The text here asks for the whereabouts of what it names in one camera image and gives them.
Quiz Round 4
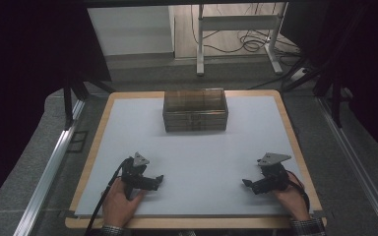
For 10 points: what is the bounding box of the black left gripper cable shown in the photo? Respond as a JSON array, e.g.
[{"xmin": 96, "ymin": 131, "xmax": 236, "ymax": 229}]
[{"xmin": 83, "ymin": 157, "xmax": 129, "ymax": 236}]

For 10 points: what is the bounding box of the person's right hand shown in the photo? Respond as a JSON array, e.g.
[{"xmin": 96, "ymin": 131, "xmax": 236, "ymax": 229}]
[{"xmin": 273, "ymin": 171, "xmax": 311, "ymax": 221}]

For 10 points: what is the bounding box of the dark curtain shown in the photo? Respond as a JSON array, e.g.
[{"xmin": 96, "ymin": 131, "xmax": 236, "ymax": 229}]
[
  {"xmin": 282, "ymin": 0, "xmax": 378, "ymax": 166},
  {"xmin": 0, "ymin": 0, "xmax": 112, "ymax": 215}
]

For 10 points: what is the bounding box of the white table mat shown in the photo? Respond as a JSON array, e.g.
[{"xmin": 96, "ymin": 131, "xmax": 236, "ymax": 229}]
[{"xmin": 74, "ymin": 95, "xmax": 315, "ymax": 217}]

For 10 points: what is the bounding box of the aluminium rail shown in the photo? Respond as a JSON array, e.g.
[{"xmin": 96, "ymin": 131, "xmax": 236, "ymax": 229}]
[
  {"xmin": 317, "ymin": 96, "xmax": 378, "ymax": 236},
  {"xmin": 14, "ymin": 98, "xmax": 86, "ymax": 236}
]

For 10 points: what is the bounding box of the transparent drawer box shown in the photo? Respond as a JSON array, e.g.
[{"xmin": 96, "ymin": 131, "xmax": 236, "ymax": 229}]
[{"xmin": 161, "ymin": 88, "xmax": 229, "ymax": 133}]

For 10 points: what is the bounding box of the black metal stand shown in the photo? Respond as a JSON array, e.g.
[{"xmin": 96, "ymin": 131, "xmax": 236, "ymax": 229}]
[
  {"xmin": 280, "ymin": 53, "xmax": 345, "ymax": 129},
  {"xmin": 62, "ymin": 77, "xmax": 116, "ymax": 131}
]

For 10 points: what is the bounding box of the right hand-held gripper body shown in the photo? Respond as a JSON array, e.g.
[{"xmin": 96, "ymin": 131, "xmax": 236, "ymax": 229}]
[{"xmin": 257, "ymin": 151, "xmax": 292, "ymax": 195}]

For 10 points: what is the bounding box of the white partition panel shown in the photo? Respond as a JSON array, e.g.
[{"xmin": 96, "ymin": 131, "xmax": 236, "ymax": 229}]
[{"xmin": 87, "ymin": 5, "xmax": 175, "ymax": 57}]

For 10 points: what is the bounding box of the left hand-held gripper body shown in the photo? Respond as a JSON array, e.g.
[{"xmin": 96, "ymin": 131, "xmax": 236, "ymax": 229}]
[{"xmin": 120, "ymin": 151, "xmax": 160, "ymax": 201}]

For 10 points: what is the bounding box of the white power strip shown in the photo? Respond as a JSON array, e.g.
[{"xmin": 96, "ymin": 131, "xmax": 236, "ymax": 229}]
[{"xmin": 289, "ymin": 67, "xmax": 308, "ymax": 82}]

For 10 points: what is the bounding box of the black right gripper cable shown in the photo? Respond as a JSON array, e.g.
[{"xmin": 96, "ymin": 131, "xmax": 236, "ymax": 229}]
[{"xmin": 286, "ymin": 181, "xmax": 311, "ymax": 211}]

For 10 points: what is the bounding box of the long black floor cable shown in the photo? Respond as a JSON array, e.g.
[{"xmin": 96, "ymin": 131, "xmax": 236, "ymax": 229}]
[{"xmin": 190, "ymin": 4, "xmax": 244, "ymax": 54}]

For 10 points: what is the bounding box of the white desk frame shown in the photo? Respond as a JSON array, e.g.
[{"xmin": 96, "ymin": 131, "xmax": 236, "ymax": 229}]
[{"xmin": 196, "ymin": 3, "xmax": 284, "ymax": 77}]

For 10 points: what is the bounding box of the person's left hand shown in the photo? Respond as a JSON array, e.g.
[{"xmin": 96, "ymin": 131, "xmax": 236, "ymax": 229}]
[{"xmin": 101, "ymin": 177, "xmax": 148, "ymax": 229}]

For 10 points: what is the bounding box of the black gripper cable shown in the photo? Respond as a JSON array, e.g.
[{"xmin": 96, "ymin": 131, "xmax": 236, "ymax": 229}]
[
  {"xmin": 286, "ymin": 181, "xmax": 311, "ymax": 211},
  {"xmin": 83, "ymin": 157, "xmax": 129, "ymax": 236}
]

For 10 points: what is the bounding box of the coiled black floor cable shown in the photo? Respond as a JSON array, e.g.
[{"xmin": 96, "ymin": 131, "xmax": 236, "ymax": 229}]
[{"xmin": 238, "ymin": 29, "xmax": 272, "ymax": 54}]

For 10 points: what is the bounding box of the black rectangular floor frame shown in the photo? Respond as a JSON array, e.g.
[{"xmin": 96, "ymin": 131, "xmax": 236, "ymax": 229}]
[{"xmin": 66, "ymin": 130, "xmax": 90, "ymax": 153}]

